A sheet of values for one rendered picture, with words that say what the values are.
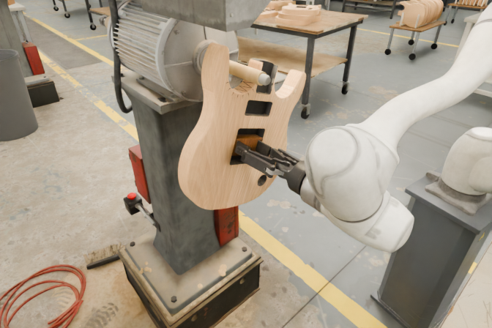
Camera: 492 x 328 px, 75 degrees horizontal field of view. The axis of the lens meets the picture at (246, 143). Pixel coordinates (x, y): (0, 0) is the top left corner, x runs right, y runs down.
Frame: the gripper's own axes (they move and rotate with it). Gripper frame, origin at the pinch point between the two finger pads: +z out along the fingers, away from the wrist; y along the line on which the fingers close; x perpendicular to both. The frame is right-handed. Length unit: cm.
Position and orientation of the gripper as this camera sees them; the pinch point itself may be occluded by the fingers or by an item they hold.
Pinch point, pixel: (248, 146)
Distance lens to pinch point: 83.3
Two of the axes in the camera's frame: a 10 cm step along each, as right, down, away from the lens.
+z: -6.6, -3.7, 6.5
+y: 7.1, -0.3, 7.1
